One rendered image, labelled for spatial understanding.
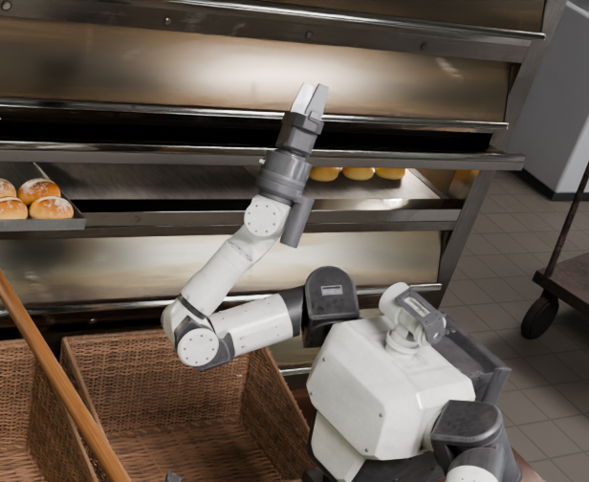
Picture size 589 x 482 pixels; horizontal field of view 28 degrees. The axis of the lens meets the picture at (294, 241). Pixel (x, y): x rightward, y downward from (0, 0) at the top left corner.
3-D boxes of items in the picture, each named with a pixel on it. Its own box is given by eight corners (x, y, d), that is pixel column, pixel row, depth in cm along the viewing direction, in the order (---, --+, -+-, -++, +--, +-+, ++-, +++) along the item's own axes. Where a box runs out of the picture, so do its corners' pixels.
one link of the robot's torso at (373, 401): (369, 411, 252) (426, 269, 236) (478, 519, 231) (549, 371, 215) (258, 437, 233) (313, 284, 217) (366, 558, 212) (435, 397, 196)
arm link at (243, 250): (271, 195, 225) (224, 249, 226) (262, 193, 216) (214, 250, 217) (296, 218, 224) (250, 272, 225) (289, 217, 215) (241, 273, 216)
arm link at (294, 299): (273, 313, 237) (337, 293, 240) (290, 352, 233) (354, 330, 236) (276, 284, 227) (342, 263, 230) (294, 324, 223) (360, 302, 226)
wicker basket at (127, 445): (34, 425, 296) (57, 333, 284) (227, 401, 329) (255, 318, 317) (114, 564, 263) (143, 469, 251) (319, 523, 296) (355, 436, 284)
